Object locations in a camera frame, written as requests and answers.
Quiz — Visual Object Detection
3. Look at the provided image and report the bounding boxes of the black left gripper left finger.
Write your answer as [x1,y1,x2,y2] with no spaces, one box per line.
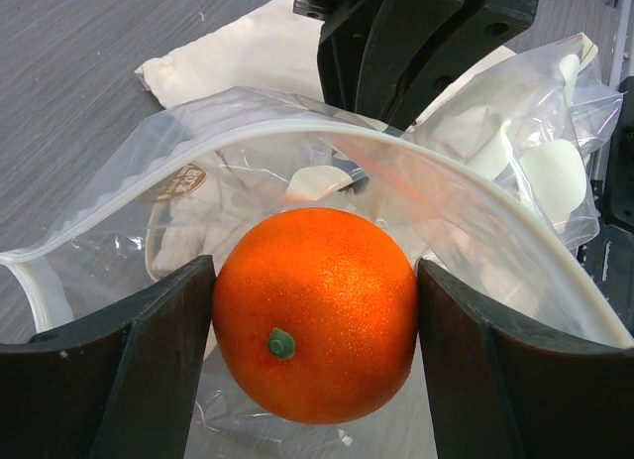
[1,256,215,458]

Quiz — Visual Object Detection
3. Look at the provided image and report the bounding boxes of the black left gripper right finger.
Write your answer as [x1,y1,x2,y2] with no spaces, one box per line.
[417,261,633,458]

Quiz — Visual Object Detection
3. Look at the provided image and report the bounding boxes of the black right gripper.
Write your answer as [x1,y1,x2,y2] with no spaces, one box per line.
[292,0,539,130]

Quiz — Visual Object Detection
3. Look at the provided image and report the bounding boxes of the clear polka dot zip bag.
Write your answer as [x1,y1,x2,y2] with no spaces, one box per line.
[0,32,634,459]

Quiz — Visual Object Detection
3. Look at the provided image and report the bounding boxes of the orange fake fruit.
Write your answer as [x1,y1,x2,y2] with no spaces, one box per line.
[212,207,418,424]

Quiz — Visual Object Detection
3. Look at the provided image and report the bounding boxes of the beige folded fabric garment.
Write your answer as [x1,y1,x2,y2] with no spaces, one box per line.
[134,0,603,282]

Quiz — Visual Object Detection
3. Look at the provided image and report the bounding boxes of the black paint-chipped base rail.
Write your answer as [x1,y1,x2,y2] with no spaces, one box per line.
[577,76,633,331]

